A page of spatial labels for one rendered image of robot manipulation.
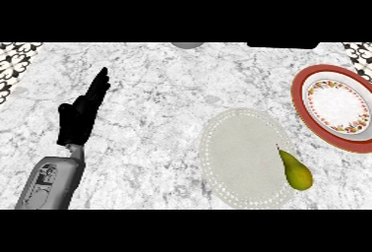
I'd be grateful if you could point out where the red-rimmed floral plate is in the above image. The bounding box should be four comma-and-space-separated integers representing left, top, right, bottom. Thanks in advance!
289, 63, 372, 155

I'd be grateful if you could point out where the green pear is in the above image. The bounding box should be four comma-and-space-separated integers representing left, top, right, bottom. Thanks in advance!
275, 143, 316, 192

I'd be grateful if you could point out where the black appliance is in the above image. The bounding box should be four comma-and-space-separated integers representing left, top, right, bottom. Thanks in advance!
245, 41, 320, 50

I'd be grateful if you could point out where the pale grey oval placemat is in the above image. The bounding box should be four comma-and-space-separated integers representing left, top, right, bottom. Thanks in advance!
199, 107, 298, 210

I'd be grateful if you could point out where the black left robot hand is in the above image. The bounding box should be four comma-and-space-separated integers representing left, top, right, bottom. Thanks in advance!
55, 66, 112, 147

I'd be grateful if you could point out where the grey round object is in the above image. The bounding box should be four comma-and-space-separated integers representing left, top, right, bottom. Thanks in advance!
170, 41, 205, 50

